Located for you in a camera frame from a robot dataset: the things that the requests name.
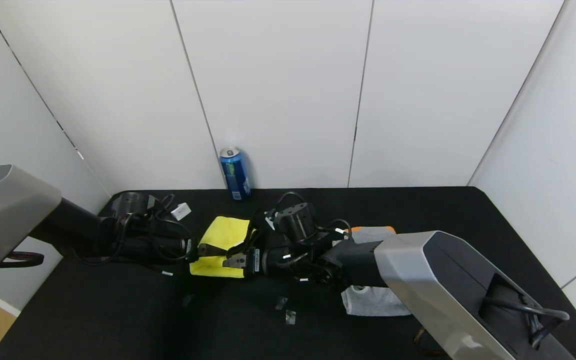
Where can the yellow microfiber towel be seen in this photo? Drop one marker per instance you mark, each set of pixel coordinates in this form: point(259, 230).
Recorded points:
point(223, 232)

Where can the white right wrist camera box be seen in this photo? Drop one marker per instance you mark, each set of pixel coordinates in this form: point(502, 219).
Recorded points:
point(269, 221)

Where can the black fabric table cover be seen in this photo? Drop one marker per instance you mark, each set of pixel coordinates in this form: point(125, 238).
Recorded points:
point(118, 325)

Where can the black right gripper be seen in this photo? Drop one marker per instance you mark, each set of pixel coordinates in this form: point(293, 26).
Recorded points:
point(253, 262)

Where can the grey and black left robot arm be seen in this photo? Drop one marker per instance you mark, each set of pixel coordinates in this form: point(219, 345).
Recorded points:
point(8, 210)

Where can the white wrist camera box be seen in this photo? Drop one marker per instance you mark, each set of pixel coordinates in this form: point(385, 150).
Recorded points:
point(269, 221)
point(181, 211)

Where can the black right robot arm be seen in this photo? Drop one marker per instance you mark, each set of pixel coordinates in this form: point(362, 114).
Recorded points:
point(443, 280)

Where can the blue drink can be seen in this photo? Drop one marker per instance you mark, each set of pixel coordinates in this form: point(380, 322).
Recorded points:
point(234, 175)

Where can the grey terry towel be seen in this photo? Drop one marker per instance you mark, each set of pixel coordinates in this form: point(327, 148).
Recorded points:
point(368, 305)

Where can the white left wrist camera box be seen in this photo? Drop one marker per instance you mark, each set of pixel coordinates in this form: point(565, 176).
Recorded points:
point(181, 211)

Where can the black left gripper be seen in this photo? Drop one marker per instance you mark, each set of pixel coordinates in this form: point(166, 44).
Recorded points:
point(189, 247)

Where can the small grey tape marker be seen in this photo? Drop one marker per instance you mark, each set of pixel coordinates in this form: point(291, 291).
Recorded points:
point(187, 300)
point(290, 317)
point(281, 303)

